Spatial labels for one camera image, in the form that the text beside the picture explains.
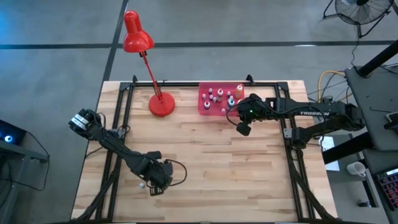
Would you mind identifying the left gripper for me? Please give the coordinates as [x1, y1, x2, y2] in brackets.
[138, 151, 174, 189]

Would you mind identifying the pink plastic bin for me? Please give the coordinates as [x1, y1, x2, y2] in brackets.
[197, 82, 247, 118]

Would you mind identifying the red desk lamp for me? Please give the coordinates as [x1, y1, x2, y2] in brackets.
[123, 10, 177, 118]

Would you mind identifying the white paper sheet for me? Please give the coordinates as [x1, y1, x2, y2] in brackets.
[319, 135, 341, 172]

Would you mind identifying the black desk leg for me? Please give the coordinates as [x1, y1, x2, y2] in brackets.
[322, 131, 374, 166]

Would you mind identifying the black side desk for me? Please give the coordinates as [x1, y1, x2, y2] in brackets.
[344, 65, 398, 153]

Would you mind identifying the white mug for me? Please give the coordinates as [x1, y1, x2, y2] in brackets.
[346, 161, 368, 179]

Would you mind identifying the black round pole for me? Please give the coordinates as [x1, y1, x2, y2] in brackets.
[356, 39, 398, 78]

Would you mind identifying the black phone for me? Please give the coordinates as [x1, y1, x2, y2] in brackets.
[384, 111, 398, 131]

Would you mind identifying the dark grey desk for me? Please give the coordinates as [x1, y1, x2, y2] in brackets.
[362, 148, 398, 224]

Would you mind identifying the black floor fan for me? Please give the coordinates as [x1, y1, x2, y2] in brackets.
[322, 0, 394, 39]

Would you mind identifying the black device with blue light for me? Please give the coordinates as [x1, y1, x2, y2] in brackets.
[0, 119, 51, 165]

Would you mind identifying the black keyboard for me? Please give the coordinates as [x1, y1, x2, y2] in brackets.
[375, 167, 398, 213]

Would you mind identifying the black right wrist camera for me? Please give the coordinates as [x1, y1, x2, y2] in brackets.
[235, 121, 252, 137]

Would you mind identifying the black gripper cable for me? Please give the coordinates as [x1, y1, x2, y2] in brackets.
[164, 159, 188, 187]
[225, 104, 249, 127]

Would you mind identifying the black aluminium rig frame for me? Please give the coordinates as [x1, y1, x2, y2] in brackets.
[73, 73, 340, 223]

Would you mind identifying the yellow cable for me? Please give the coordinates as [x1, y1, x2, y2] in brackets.
[317, 70, 354, 103]

